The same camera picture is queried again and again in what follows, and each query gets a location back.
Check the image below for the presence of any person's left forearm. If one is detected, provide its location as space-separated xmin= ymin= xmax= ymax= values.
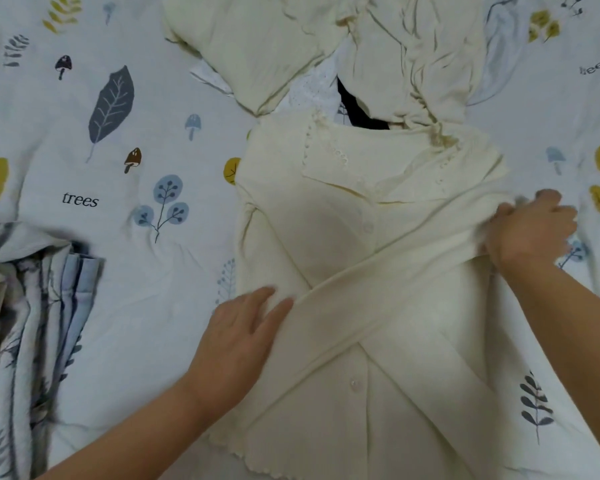
xmin=39 ymin=380 xmax=231 ymax=480

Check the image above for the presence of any person's right forearm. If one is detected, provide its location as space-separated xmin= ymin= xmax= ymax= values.
xmin=497 ymin=255 xmax=600 ymax=428

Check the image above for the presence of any grey tree print fabric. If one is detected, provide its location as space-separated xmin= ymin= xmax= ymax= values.
xmin=0 ymin=222 xmax=106 ymax=480

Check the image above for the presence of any white leaf print bedsheet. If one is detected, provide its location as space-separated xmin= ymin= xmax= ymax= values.
xmin=0 ymin=0 xmax=600 ymax=480

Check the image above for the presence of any person's left hand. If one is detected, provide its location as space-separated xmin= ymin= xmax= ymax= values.
xmin=187 ymin=288 xmax=295 ymax=411

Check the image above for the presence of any cream button cardigan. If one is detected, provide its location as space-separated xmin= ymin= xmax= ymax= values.
xmin=207 ymin=109 xmax=531 ymax=480

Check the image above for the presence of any black garment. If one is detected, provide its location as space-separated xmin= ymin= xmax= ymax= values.
xmin=336 ymin=77 xmax=406 ymax=132

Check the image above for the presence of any white lace garment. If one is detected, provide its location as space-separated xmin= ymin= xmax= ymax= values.
xmin=189 ymin=57 xmax=352 ymax=126

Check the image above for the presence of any crumpled cream garment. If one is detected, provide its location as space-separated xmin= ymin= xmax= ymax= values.
xmin=337 ymin=0 xmax=488 ymax=131

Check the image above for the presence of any person's right hand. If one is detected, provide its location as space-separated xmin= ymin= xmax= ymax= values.
xmin=485 ymin=189 xmax=579 ymax=274

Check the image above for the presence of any folded cream garment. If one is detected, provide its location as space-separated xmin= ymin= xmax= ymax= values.
xmin=161 ymin=0 xmax=361 ymax=117

